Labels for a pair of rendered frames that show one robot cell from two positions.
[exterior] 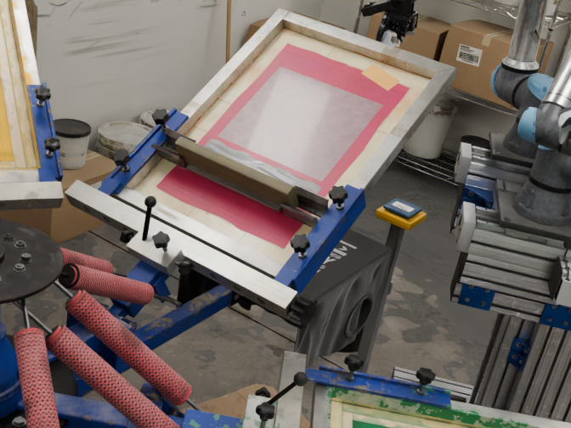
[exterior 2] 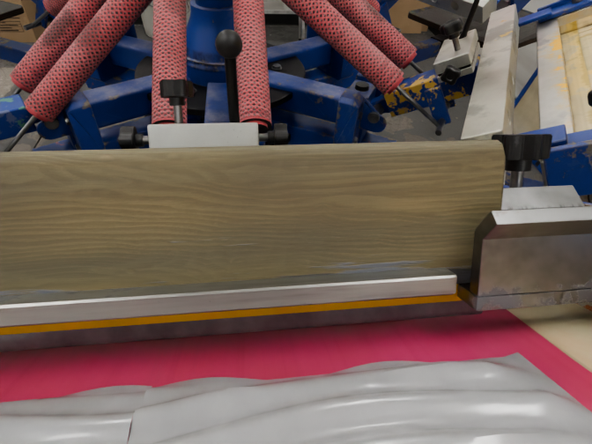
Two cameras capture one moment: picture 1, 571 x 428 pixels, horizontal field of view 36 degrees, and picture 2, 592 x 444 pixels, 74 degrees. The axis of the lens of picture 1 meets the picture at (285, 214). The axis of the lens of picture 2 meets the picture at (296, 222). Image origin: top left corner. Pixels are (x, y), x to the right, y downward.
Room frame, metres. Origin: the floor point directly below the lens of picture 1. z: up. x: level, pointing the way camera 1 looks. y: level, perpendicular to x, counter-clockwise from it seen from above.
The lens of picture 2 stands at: (2.14, 0.11, 1.41)
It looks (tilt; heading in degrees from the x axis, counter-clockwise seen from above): 45 degrees down; 141
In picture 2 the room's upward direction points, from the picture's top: 4 degrees clockwise
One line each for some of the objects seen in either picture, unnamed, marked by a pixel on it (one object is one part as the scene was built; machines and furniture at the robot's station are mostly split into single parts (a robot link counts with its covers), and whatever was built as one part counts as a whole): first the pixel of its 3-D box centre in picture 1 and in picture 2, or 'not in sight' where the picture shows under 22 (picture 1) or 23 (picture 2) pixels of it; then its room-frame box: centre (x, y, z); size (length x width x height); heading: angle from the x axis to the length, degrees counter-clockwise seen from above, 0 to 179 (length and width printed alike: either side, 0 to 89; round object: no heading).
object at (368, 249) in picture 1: (289, 244); not in sight; (2.29, -0.03, 0.95); 0.48 x 0.44 x 0.01; 151
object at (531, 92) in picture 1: (540, 99); not in sight; (2.65, -0.71, 1.42); 0.13 x 0.12 x 0.14; 28
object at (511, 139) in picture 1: (530, 135); not in sight; (2.64, -0.71, 1.31); 0.15 x 0.15 x 0.10
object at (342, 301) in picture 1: (329, 316); not in sight; (2.19, -0.18, 0.79); 0.46 x 0.09 x 0.33; 151
